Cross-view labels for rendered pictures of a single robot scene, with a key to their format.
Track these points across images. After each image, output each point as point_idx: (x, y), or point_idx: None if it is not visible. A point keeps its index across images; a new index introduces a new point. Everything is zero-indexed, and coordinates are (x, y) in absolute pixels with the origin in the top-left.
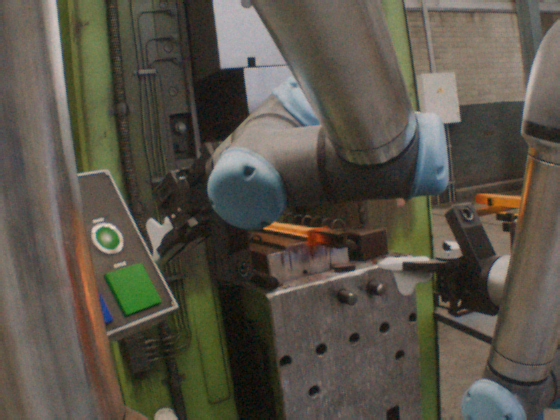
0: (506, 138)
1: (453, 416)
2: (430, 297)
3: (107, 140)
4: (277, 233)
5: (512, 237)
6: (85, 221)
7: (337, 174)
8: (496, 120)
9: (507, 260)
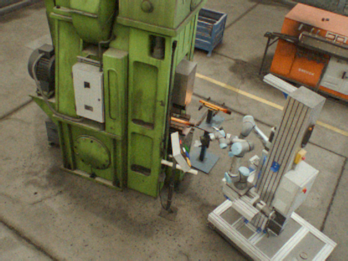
0: None
1: None
2: None
3: (164, 121)
4: (174, 121)
5: (208, 110)
6: (181, 142)
7: (231, 144)
8: None
9: (228, 135)
